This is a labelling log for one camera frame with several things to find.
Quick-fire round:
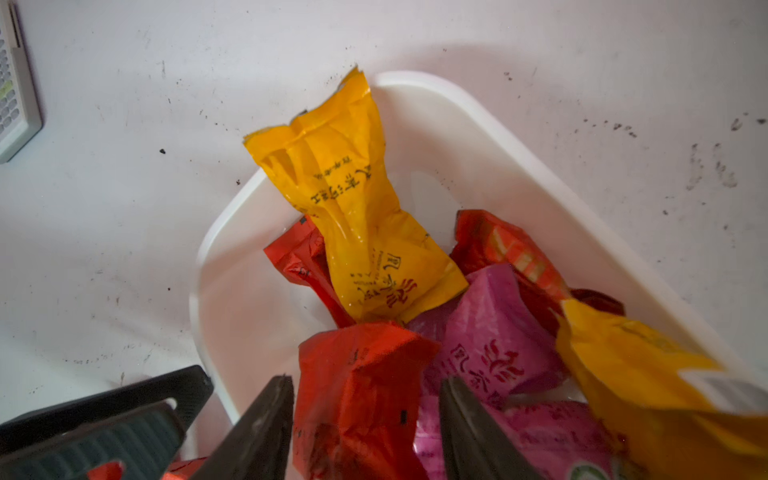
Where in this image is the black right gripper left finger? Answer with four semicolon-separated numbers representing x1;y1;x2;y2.
192;375;295;480

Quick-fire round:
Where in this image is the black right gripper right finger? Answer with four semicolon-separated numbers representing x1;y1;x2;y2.
439;377;541;480

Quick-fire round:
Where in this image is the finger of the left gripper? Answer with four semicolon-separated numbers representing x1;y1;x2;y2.
1;365;213;479

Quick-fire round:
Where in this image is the pink tea bag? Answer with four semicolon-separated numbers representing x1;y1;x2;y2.
413;396;623;479
406;264;569;410

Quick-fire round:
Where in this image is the yellow tea bag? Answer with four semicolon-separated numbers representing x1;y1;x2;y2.
244;68;468;324
556;299;767;479

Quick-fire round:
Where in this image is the white plastic storage box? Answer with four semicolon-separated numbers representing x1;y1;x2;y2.
190;73;763;479

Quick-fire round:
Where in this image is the grey calculator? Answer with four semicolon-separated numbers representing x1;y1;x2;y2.
0;0;43;164

